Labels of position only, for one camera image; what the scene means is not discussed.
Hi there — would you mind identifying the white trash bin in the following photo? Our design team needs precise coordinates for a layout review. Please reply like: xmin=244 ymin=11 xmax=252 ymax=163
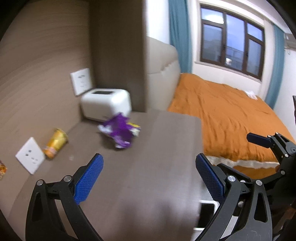
xmin=193 ymin=199 xmax=239 ymax=239

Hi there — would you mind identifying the orange bed cover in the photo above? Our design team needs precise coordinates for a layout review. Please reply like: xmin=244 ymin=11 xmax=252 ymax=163
xmin=168 ymin=73 xmax=293 ymax=179

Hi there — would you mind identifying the white cloth on bed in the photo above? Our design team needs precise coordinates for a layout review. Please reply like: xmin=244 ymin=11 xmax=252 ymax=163
xmin=244 ymin=91 xmax=257 ymax=100

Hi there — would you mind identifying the purple snack wrapper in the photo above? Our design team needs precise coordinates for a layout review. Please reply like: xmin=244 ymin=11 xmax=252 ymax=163
xmin=98 ymin=113 xmax=141 ymax=149

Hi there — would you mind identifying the white tissue box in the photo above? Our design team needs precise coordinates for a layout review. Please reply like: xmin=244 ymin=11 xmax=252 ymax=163
xmin=80 ymin=88 xmax=132 ymax=121

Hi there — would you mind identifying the blue curtain right side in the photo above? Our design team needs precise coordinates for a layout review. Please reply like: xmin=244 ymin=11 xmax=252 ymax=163
xmin=265 ymin=25 xmax=285 ymax=109

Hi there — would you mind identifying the blue curtain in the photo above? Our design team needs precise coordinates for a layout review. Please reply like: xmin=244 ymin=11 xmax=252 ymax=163
xmin=265 ymin=25 xmax=285 ymax=109
xmin=168 ymin=0 xmax=193 ymax=73

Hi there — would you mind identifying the dark framed window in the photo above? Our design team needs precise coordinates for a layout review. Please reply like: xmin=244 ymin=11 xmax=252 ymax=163
xmin=200 ymin=4 xmax=265 ymax=80

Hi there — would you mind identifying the beige bed headboard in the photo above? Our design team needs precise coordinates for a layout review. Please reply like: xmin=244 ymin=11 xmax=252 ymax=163
xmin=146 ymin=37 xmax=181 ymax=110

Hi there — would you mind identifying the wooden shelf unit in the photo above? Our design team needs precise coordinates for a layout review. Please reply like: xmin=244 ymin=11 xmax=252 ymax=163
xmin=0 ymin=0 xmax=149 ymax=163

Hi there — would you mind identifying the white wall socket left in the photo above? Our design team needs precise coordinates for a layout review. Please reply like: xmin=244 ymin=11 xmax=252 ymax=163
xmin=16 ymin=137 xmax=45 ymax=175

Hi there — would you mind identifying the white wall socket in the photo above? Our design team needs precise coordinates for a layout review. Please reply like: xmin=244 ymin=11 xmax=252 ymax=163
xmin=16 ymin=137 xmax=45 ymax=175
xmin=70 ymin=68 xmax=93 ymax=96

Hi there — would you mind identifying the sticker strip on wall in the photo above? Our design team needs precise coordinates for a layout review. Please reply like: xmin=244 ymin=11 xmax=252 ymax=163
xmin=0 ymin=161 xmax=7 ymax=180

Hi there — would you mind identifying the white wall socket right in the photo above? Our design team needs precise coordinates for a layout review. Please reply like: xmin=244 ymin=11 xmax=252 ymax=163
xmin=70 ymin=68 xmax=93 ymax=96

